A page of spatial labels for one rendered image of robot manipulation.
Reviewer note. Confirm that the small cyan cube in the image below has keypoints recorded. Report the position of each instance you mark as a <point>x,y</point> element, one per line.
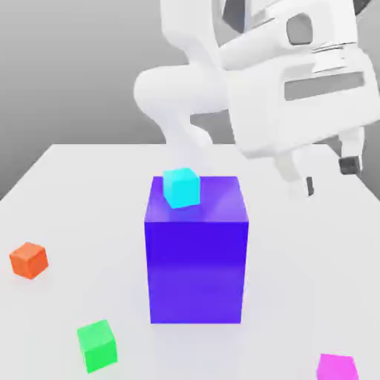
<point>181,188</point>

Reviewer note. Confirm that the small green cube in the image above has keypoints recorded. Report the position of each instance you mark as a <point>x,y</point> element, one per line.
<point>96,346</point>

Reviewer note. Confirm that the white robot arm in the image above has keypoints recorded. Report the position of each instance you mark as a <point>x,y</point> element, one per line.
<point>178,89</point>

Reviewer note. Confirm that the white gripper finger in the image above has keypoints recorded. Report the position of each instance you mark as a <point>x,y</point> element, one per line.
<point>351,142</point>
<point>292,169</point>

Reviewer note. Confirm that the large purple box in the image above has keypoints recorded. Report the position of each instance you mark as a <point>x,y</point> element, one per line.
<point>196,267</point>

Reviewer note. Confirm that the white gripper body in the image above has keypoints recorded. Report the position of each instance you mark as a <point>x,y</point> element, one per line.
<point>261,118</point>

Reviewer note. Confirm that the small orange cube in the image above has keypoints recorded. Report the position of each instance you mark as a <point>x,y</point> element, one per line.
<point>28,261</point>

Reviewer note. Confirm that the small magenta cube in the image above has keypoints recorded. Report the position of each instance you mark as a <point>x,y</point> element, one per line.
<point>337,368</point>

